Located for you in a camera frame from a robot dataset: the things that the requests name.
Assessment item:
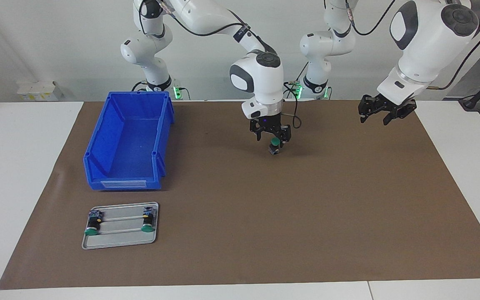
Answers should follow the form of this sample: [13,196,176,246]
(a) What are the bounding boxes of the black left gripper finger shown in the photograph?
[383,100,418,126]
[357,95,384,124]

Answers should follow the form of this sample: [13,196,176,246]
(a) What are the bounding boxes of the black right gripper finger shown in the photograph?
[249,120,265,141]
[275,124,292,147]

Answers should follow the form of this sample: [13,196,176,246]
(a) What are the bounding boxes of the brown table mat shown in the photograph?
[0,99,480,290]

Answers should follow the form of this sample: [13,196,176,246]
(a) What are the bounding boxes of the blue plastic storage bin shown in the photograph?
[83,91,175,191]

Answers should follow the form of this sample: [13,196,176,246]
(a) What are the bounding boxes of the grey metal tray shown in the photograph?
[81,202,160,250]

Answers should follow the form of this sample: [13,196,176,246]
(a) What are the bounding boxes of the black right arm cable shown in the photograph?
[139,0,302,129]

